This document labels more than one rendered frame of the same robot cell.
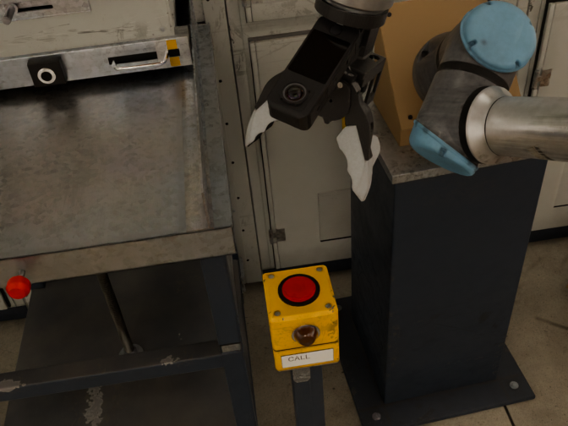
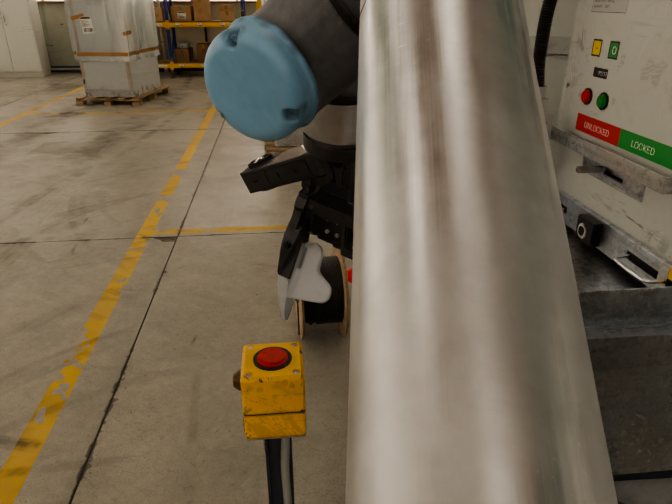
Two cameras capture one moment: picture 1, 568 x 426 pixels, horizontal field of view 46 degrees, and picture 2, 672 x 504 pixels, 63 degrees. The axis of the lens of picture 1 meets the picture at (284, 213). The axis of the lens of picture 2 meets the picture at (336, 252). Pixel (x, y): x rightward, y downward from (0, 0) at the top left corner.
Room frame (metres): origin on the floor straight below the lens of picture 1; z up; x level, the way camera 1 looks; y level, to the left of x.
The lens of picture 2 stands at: (0.59, -0.60, 1.32)
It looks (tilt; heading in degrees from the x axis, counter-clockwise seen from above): 25 degrees down; 88
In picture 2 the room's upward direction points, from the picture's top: straight up
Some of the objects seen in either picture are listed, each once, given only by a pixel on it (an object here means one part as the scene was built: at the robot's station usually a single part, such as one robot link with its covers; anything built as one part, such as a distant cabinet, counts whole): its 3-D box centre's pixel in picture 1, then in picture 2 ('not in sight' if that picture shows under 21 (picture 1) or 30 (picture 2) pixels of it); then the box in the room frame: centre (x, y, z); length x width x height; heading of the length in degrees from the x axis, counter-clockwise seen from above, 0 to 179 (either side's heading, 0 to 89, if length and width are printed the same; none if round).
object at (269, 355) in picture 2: (298, 291); (272, 360); (0.53, -0.01, 0.90); 0.04 x 0.04 x 0.02
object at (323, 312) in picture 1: (301, 317); (273, 389); (0.53, -0.01, 0.85); 0.08 x 0.08 x 0.10; 4
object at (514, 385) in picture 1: (420, 346); not in sight; (1.09, -0.33, 0.01); 0.44 x 0.44 x 0.02; 8
